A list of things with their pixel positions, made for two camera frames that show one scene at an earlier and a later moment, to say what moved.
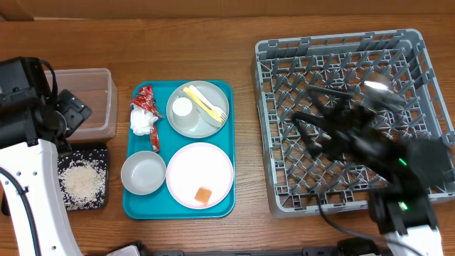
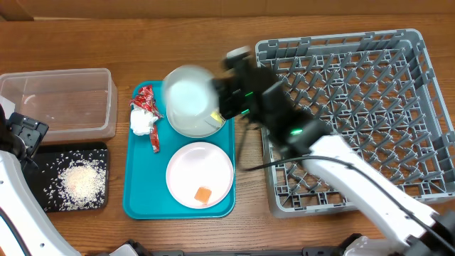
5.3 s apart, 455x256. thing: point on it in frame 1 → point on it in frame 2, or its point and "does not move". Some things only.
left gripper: x=73 y=110 → x=30 y=131
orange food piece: x=202 y=195 does not move
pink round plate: x=199 y=165 does not move
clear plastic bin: x=97 y=89 does not move
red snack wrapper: x=146 y=99 does not move
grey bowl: x=143 y=172 → x=189 y=98
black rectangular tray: x=83 y=172 does not move
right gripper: x=331 y=129 → x=223 y=84
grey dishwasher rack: x=283 y=69 does not move
